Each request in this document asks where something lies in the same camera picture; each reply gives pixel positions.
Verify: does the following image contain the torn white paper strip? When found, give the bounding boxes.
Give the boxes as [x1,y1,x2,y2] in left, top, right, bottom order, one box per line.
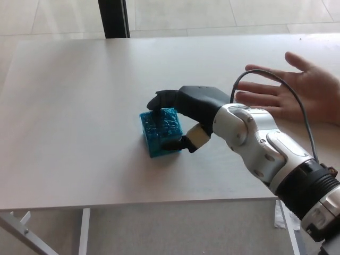
[273,200,286,229]

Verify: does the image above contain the white table leg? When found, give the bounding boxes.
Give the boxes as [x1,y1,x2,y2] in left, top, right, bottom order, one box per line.
[281,204,301,255]
[79,208,91,255]

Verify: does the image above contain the blue foil-wrapped cube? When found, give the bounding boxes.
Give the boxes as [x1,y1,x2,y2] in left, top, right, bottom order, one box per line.
[140,106,184,159]

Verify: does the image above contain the black door frame post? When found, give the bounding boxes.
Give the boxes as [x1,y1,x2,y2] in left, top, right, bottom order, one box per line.
[97,0,131,39]

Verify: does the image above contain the person's bare hand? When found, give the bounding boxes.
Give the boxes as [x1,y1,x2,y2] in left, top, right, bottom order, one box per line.
[236,52,340,125]

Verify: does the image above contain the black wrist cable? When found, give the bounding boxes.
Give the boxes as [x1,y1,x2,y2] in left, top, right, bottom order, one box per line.
[230,69,319,163]

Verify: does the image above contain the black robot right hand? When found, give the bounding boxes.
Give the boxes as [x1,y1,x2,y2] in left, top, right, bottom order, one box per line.
[147,85,232,154]

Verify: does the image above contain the white diagonal table brace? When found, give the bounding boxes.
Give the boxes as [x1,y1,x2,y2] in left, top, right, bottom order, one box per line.
[0,211,58,255]

